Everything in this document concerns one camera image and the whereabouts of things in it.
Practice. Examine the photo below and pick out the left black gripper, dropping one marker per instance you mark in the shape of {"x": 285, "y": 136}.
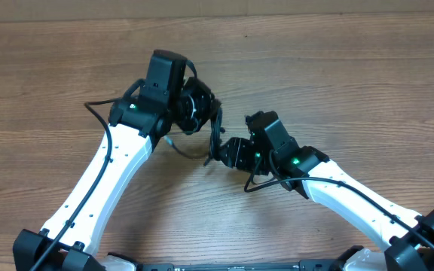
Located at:
{"x": 206, "y": 106}

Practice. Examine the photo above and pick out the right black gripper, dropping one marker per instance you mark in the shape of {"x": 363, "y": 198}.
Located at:
{"x": 237, "y": 149}

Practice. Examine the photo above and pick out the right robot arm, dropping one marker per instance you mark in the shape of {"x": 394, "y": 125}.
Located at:
{"x": 404, "y": 237}

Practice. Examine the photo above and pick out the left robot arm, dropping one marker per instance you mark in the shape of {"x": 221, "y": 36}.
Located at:
{"x": 70, "y": 239}

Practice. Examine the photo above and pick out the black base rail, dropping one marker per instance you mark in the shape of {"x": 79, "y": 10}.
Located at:
{"x": 236, "y": 267}

